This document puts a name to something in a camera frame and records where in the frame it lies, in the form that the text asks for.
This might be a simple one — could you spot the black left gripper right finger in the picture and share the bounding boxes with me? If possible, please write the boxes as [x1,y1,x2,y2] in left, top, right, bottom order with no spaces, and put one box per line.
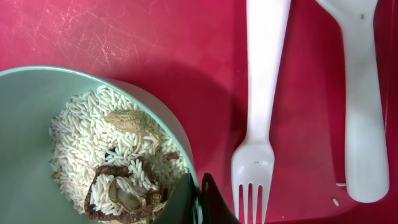
[201,173,241,224]

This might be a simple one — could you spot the rice and food scraps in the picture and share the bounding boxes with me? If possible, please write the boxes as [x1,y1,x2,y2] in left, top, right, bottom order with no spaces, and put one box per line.
[49,86,190,223]

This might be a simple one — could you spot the white plastic fork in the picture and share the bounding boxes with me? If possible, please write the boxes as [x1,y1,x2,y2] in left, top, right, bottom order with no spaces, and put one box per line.
[231,0,291,223]

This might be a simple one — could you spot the red serving tray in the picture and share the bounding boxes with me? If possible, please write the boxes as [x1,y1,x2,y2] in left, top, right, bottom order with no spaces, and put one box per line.
[1,0,397,223]

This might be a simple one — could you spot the white plastic spoon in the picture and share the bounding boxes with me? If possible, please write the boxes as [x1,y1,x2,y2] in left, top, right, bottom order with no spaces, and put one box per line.
[317,0,389,203]

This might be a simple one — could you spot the green bowl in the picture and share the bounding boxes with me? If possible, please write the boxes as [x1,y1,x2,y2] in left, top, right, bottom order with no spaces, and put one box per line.
[1,66,195,223]

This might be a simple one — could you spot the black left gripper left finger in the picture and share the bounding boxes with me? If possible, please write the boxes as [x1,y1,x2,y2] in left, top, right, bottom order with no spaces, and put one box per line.
[152,173,196,224]

